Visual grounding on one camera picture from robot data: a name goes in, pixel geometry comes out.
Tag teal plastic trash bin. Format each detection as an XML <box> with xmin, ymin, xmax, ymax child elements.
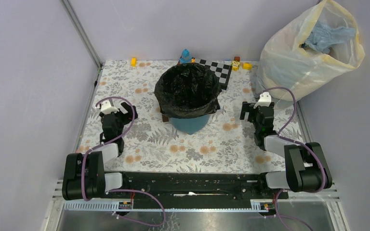
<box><xmin>169</xmin><ymin>115</ymin><xmax>211</xmax><ymax>135</ymax></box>

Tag black trash bag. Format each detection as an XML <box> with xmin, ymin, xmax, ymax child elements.
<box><xmin>154</xmin><ymin>63</ymin><xmax>222</xmax><ymax>119</ymax></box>

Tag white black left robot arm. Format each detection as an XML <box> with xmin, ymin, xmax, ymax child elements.
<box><xmin>62</xmin><ymin>103</ymin><xmax>138</xmax><ymax>200</ymax></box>

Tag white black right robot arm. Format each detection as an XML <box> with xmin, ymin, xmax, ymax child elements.
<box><xmin>240</xmin><ymin>102</ymin><xmax>332</xmax><ymax>198</ymax></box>

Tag dark brown rectangular tile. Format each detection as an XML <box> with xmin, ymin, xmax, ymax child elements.
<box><xmin>162</xmin><ymin>115</ymin><xmax>169</xmax><ymax>123</ymax></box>

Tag floral patterned table mat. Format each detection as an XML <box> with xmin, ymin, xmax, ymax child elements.
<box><xmin>94</xmin><ymin>61</ymin><xmax>285</xmax><ymax>173</ymax></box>

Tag yellow block near bag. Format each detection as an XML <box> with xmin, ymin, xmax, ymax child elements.
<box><xmin>242</xmin><ymin>63</ymin><xmax>252</xmax><ymax>70</ymax></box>

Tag black white checkerboard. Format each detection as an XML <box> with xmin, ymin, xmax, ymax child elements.
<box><xmin>193</xmin><ymin>58</ymin><xmax>232</xmax><ymax>90</ymax></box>

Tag yellow owl toy block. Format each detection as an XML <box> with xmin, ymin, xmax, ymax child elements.
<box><xmin>232</xmin><ymin>60</ymin><xmax>240</xmax><ymax>71</ymax></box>

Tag yellow block far left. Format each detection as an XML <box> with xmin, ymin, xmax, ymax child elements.
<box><xmin>131</xmin><ymin>57</ymin><xmax>137</xmax><ymax>67</ymax></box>

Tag blue toy figure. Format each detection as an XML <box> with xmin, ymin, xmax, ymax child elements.
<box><xmin>178</xmin><ymin>49</ymin><xmax>195</xmax><ymax>64</ymax></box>

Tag large translucent plastic bag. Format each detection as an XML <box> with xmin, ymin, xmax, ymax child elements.
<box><xmin>257</xmin><ymin>0</ymin><xmax>365</xmax><ymax>110</ymax></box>

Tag blue crumpled plastic sheet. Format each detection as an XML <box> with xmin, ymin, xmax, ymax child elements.
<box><xmin>300</xmin><ymin>21</ymin><xmax>356</xmax><ymax>54</ymax></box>

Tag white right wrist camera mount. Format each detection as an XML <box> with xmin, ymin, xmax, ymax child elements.
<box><xmin>253</xmin><ymin>92</ymin><xmax>272</xmax><ymax>109</ymax></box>

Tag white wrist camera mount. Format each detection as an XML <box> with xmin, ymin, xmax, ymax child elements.
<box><xmin>253</xmin><ymin>92</ymin><xmax>272</xmax><ymax>109</ymax></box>
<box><xmin>96</xmin><ymin>100</ymin><xmax>128</xmax><ymax>115</ymax></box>

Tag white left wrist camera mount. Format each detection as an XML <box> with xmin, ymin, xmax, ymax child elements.
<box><xmin>96</xmin><ymin>100</ymin><xmax>128</xmax><ymax>115</ymax></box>

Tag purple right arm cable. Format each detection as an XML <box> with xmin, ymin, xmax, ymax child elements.
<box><xmin>255</xmin><ymin>87</ymin><xmax>328</xmax><ymax>231</ymax></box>

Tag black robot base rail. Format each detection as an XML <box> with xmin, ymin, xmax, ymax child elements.
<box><xmin>100</xmin><ymin>172</ymin><xmax>290</xmax><ymax>210</ymax></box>

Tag grey slotted cable duct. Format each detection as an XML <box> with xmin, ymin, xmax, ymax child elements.
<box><xmin>63</xmin><ymin>199</ymin><xmax>269</xmax><ymax>213</ymax></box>

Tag aluminium frame post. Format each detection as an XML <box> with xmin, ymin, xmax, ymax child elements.
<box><xmin>60</xmin><ymin>0</ymin><xmax>104</xmax><ymax>68</ymax></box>

